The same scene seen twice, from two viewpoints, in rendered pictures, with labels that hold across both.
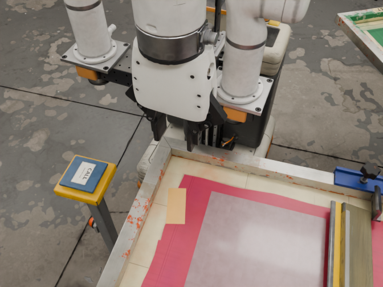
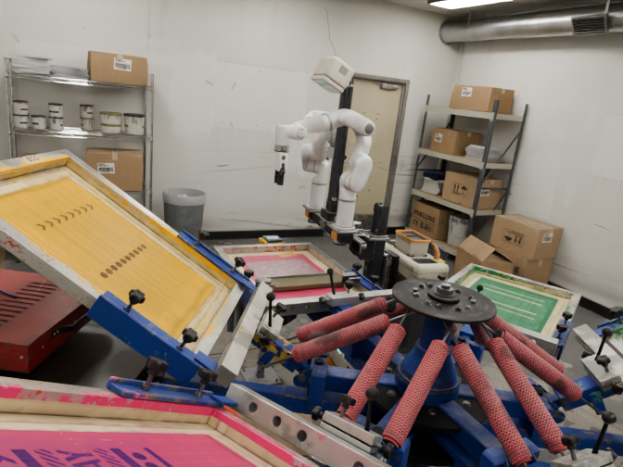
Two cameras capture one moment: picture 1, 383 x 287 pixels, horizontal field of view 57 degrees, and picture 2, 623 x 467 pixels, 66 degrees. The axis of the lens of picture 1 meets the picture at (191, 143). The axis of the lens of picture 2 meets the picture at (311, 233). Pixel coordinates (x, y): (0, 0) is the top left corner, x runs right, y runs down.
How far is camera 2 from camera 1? 2.26 m
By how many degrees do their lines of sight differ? 51
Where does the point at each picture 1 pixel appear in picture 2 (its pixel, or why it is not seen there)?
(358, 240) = (324, 278)
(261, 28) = (348, 195)
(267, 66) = (411, 273)
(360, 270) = (311, 280)
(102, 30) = (319, 196)
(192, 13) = (280, 141)
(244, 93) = (338, 224)
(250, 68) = (341, 210)
